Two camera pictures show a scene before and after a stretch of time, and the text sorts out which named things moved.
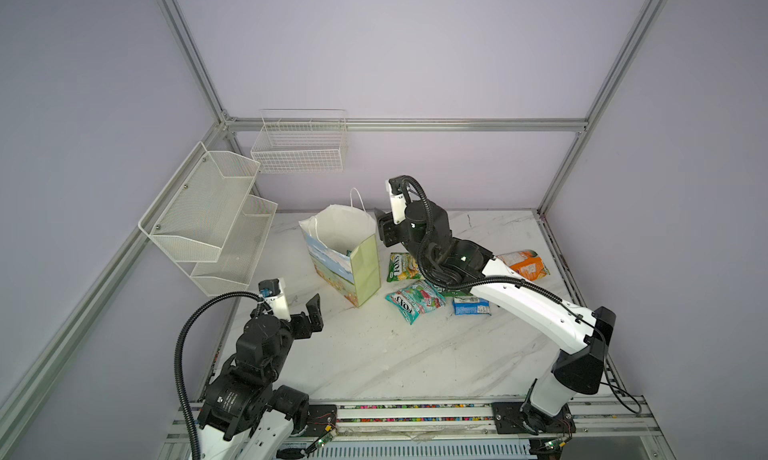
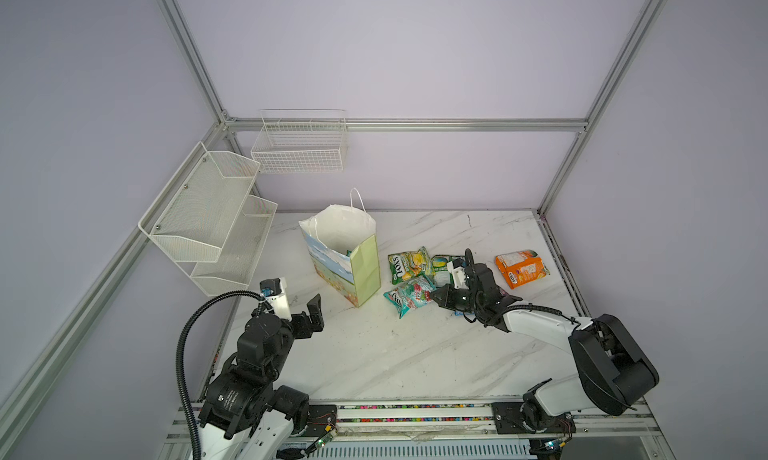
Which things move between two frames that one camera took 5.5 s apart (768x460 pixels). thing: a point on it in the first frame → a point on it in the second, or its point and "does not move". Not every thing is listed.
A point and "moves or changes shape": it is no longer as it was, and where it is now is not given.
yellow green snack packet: (402, 266) does not move
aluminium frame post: (189, 48) does not move
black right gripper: (384, 226) → (446, 294)
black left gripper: (303, 329) does not move
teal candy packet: (420, 297) moves or changes shape
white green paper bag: (342, 240) does not move
